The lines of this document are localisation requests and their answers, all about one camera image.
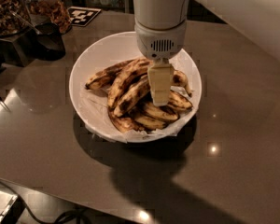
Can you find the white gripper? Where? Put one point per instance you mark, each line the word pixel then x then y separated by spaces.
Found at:
pixel 160 41

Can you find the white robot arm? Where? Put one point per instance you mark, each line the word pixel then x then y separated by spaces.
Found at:
pixel 258 20

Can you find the right short banana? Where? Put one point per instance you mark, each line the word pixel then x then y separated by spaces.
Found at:
pixel 179 102

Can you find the middle lower banana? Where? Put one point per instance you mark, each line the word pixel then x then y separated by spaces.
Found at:
pixel 163 113

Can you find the lower small banana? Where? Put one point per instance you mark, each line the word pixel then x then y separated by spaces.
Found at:
pixel 147 121

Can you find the left dark spotted banana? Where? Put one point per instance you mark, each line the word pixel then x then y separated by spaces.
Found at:
pixel 105 77

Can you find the bottom dark banana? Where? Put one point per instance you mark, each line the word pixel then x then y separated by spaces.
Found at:
pixel 124 124

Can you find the white round bowl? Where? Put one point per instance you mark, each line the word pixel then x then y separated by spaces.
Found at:
pixel 99 53

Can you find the white paper liner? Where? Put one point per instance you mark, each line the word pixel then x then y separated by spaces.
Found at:
pixel 93 109

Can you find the black and white marker tag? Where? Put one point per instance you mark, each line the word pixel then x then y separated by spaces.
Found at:
pixel 82 16

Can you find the black scoop cup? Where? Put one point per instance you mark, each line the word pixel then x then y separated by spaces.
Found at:
pixel 47 40

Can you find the glass jar of snacks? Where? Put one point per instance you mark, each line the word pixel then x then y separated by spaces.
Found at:
pixel 53 10

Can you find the dark metal stand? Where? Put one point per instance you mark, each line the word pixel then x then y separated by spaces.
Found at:
pixel 17 49

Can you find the glass jar of nuts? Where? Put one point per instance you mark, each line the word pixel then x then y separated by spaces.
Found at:
pixel 10 24

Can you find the grey device on floor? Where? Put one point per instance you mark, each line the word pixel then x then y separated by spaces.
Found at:
pixel 7 202

